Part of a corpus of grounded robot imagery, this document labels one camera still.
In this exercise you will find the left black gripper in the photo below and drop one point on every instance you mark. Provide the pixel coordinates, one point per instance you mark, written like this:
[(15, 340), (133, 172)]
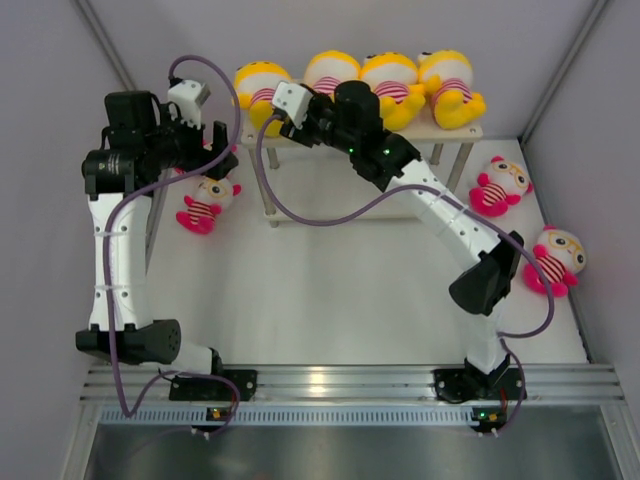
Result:
[(200, 156)]

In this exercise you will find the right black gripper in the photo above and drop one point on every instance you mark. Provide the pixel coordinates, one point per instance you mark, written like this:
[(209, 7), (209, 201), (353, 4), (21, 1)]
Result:
[(301, 135)]

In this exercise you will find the yellow toy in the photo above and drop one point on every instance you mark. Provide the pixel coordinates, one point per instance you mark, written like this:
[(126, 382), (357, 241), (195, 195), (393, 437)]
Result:
[(255, 84), (447, 77), (393, 78), (328, 69)]

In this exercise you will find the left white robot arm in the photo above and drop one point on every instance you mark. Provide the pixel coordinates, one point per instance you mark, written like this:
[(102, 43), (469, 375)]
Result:
[(144, 137)]

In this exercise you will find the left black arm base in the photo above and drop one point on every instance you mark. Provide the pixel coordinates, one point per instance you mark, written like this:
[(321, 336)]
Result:
[(187, 389)]

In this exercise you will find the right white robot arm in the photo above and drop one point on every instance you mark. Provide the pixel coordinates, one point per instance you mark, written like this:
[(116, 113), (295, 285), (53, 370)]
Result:
[(349, 121)]

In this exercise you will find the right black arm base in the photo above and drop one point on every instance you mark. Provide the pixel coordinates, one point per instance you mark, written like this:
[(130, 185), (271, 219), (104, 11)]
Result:
[(460, 385)]

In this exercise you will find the white two-tier shelf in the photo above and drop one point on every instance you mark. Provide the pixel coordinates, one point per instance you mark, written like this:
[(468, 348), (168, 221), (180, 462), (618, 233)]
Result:
[(320, 183)]

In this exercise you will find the pink toy top left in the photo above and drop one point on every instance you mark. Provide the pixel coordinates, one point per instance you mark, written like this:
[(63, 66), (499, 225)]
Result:
[(232, 150)]

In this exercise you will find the pink toy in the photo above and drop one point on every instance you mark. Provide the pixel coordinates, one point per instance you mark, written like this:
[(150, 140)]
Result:
[(210, 199), (500, 186), (232, 150)]

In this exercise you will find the pink toy top right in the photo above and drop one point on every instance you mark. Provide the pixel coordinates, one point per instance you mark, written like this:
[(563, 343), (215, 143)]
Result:
[(500, 186)]

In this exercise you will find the pink toy right glasses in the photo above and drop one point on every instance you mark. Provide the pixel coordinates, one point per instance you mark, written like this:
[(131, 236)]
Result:
[(561, 257)]

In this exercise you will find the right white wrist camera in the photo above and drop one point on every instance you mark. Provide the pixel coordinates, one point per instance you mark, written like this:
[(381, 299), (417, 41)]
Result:
[(293, 99)]

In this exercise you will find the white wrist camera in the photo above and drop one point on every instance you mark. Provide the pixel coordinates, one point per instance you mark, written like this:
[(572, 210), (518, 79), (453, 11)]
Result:
[(293, 99), (186, 99)]

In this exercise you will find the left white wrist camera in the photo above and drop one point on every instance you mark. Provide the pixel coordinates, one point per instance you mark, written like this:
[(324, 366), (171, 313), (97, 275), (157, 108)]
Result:
[(186, 99)]

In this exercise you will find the left aluminium frame post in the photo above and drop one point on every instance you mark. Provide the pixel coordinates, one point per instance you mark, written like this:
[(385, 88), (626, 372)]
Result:
[(99, 34)]

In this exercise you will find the aluminium frame post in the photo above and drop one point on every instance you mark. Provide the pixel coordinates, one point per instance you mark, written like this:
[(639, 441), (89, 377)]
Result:
[(586, 29), (99, 34)]

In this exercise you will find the aluminium front rail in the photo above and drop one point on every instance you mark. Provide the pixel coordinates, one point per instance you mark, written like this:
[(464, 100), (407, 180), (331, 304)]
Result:
[(545, 384)]

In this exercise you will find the grey slotted cable duct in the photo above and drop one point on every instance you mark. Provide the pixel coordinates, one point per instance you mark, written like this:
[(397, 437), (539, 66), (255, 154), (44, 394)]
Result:
[(280, 415)]

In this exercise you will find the right aluminium frame post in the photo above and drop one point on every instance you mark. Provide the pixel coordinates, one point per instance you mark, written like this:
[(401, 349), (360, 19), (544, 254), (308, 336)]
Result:
[(586, 29)]

